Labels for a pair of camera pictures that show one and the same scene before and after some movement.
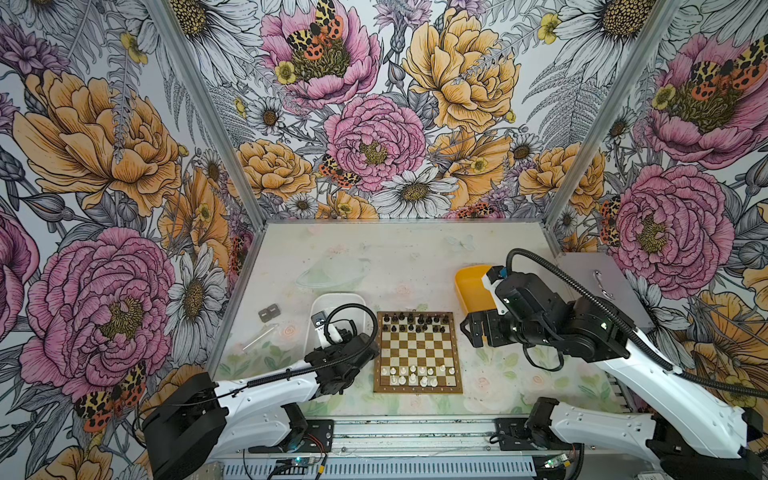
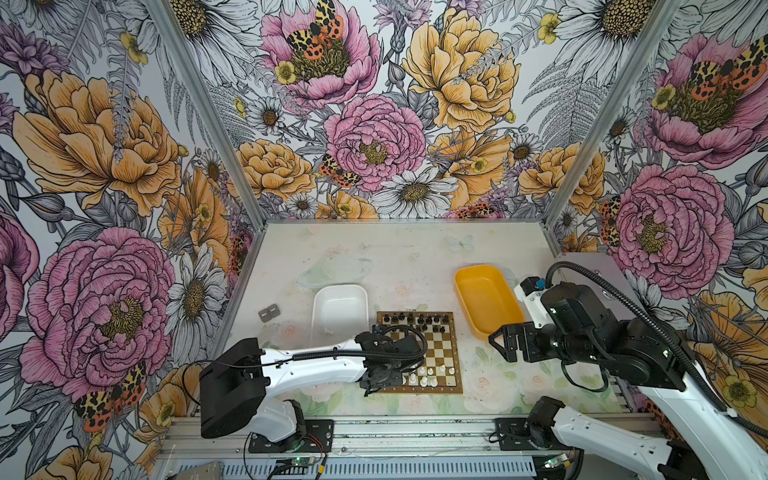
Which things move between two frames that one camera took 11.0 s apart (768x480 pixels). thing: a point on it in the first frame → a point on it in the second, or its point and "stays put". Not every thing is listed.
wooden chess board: x=417 y=352 stays put
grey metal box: x=604 y=273 stays put
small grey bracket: x=269 y=313 stays put
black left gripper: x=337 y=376 → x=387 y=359
